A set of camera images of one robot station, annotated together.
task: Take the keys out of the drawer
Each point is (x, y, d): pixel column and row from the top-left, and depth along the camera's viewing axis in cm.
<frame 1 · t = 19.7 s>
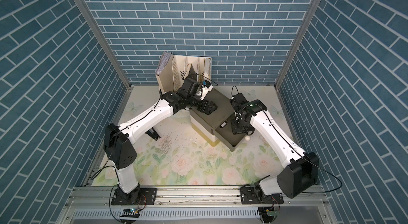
left hand: (214, 105, 81), fingers open
right hand: (238, 130, 79), fingers closed
olive drawer cabinet: (217, 126, 80), point 18 cm above the table
olive top drawer: (231, 140, 74), point 19 cm above the table
black key fob: (223, 124, 83), point 17 cm above the table
white file organizer rack: (198, 68, 107), point 20 cm above the table
purple paper folder: (166, 58, 97), point 31 cm above the table
black framed tablet: (192, 74, 106), point 19 cm above the table

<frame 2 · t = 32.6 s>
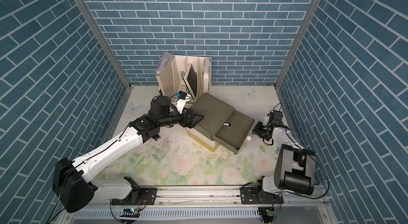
left hand: (201, 115, 72), fingers open
right hand: (256, 130, 92), fingers closed
olive top drawer: (240, 126, 84), point 15 cm above the table
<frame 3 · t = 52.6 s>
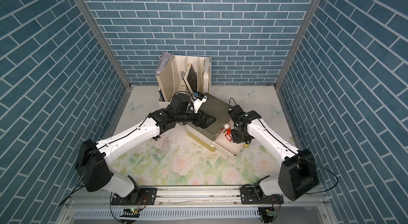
left hand: (213, 118, 75), fingers open
right hand: (240, 139, 83), fingers open
white middle drawer: (223, 143, 86), point 7 cm above the table
red key ring keys: (227, 135, 88), point 8 cm above the table
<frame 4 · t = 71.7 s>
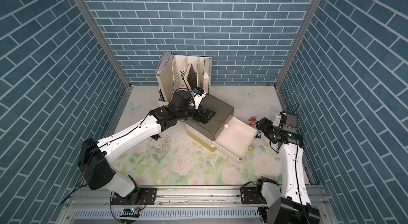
left hand: (212, 111, 76), fingers open
right hand: (262, 126, 80), fingers open
red key ring keys: (252, 119, 104), on the table
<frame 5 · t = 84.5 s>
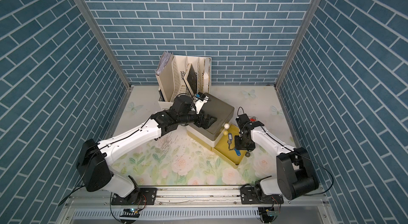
left hand: (214, 117, 76), fingers open
right hand: (240, 147, 87), fingers open
yellow bottom drawer: (225, 148, 91), on the table
blue tag keys: (237, 152, 89), on the table
silver keys grey tag: (230, 139, 93), point 2 cm above the table
